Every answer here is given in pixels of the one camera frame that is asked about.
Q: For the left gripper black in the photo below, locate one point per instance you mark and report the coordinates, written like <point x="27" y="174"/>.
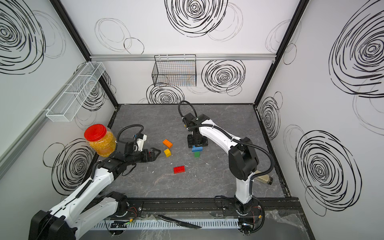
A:
<point x="149" y="159"/>

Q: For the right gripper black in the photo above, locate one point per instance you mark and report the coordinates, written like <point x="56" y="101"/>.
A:
<point x="190" y="143"/>

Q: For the light blue lego brick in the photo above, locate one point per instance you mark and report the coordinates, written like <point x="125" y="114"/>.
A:
<point x="197" y="149"/>

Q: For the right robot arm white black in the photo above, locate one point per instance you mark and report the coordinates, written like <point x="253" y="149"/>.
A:
<point x="242" y="159"/>

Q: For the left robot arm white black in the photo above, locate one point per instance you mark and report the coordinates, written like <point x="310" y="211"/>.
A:
<point x="71" y="218"/>

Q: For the yellow square lego brick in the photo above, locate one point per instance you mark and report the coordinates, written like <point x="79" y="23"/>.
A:
<point x="167" y="153"/>

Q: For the orange long lego brick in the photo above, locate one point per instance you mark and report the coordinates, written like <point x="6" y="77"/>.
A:
<point x="167" y="143"/>

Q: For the red flat lego brick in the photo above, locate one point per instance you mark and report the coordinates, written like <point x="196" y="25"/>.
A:
<point x="179" y="169"/>

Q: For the plastic jar red lid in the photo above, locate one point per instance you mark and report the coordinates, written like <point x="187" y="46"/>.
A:
<point x="101" y="139"/>

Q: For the small glass jar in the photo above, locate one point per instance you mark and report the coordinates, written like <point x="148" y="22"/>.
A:
<point x="265" y="179"/>

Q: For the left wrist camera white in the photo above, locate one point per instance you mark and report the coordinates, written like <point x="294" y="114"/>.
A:
<point x="140" y="141"/>

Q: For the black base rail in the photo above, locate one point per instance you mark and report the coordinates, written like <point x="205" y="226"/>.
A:
<point x="221" y="205"/>

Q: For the black wire basket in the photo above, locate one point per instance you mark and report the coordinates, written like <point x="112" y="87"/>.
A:
<point x="175" y="70"/>

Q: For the white slotted cable duct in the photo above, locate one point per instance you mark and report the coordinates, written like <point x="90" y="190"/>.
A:
<point x="155" y="224"/>

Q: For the white wire shelf basket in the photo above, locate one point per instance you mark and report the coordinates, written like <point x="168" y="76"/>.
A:
<point x="83" y="91"/>

